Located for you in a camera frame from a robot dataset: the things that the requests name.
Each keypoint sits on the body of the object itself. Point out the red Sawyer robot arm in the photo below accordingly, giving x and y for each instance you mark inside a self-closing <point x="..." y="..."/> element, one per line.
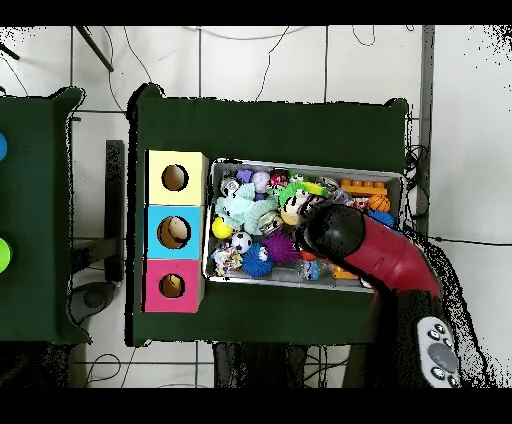
<point x="384" y="256"/>

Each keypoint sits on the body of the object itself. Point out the yellow ball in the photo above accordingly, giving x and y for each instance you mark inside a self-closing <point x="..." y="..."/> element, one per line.
<point x="221" y="228"/>

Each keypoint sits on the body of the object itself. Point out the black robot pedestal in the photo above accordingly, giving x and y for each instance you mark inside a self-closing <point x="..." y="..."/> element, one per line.
<point x="256" y="366"/>

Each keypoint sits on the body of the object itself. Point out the wooden three-hole box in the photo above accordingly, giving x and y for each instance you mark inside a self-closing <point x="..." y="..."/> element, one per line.
<point x="160" y="192"/>

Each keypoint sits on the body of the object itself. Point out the dark green tablecloth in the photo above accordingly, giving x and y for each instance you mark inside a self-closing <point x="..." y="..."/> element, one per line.
<point x="260" y="132"/>

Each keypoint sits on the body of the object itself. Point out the purple spiky ball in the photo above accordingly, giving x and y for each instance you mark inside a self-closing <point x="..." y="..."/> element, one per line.
<point x="280" y="248"/>

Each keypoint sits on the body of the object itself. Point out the small baseball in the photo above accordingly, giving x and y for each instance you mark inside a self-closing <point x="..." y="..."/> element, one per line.
<point x="260" y="180"/>

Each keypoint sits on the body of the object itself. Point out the blue and red stacking toy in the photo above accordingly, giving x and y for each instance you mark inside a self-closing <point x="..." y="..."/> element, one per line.
<point x="2" y="147"/>

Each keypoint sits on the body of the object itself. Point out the orange foam disc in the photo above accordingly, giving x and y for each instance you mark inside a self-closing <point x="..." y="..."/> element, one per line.
<point x="288" y="218"/>

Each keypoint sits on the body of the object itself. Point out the small soccer ball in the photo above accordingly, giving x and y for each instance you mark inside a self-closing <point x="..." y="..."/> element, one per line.
<point x="241" y="242"/>

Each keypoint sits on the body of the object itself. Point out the green spiky ball with eye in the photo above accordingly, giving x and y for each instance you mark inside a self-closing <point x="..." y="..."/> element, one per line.
<point x="296" y="176"/>

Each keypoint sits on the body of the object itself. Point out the dark slanted rod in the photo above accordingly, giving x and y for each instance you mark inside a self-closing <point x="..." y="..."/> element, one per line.
<point x="94" y="48"/>

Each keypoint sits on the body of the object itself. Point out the blue spiky ball with eyes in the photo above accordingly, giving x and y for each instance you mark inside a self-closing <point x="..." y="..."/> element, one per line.
<point x="256" y="262"/>
<point x="383" y="218"/>

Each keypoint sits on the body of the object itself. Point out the small orange basketball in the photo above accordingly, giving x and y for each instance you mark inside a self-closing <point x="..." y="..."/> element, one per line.
<point x="378" y="202"/>

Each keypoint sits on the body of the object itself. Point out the shallow clear mesh bin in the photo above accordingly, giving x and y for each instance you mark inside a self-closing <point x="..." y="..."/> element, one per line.
<point x="216" y="170"/>

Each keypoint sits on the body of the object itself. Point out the mint green cloth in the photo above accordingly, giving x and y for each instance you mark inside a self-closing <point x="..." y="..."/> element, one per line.
<point x="244" y="208"/>

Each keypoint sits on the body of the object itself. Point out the black upright panel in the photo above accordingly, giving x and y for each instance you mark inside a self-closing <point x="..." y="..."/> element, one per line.
<point x="114" y="208"/>

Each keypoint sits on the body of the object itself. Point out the green plastic cup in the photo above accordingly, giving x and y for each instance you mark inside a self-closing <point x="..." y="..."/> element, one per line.
<point x="4" y="256"/>

